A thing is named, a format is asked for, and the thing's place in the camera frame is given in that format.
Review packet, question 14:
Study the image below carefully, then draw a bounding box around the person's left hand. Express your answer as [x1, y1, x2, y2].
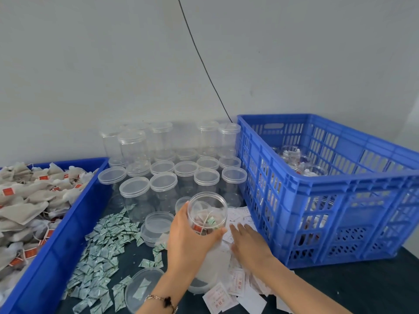
[165, 202, 227, 288]

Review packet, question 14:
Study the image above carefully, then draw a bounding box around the person's right hand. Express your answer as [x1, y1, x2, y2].
[229, 223, 276, 275]

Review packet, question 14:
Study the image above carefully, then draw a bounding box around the pile of white label papers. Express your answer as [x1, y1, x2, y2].
[202, 206, 295, 314]

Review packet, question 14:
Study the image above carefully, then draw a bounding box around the clear jar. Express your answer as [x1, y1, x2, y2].
[187, 191, 229, 236]

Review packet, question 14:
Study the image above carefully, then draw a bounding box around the pile of green desiccant packets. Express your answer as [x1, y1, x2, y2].
[62, 206, 168, 314]

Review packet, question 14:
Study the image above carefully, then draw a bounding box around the group of lidded jars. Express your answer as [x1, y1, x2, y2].
[98, 121, 248, 216]

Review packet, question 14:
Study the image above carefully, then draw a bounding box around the blue slatted crate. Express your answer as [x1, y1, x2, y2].
[237, 113, 419, 269]

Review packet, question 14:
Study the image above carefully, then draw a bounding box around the pile of tea bags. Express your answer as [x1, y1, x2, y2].
[0, 162, 99, 301]

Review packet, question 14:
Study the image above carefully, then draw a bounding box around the person's right forearm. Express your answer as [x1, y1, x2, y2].
[252, 255, 354, 314]

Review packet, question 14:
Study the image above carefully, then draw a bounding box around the blue plastic tray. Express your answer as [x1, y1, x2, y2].
[0, 158, 112, 314]

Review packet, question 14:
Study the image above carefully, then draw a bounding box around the thin beaded bracelet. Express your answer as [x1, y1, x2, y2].
[145, 294, 179, 314]

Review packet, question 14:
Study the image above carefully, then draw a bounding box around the black cable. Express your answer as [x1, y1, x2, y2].
[177, 0, 233, 123]

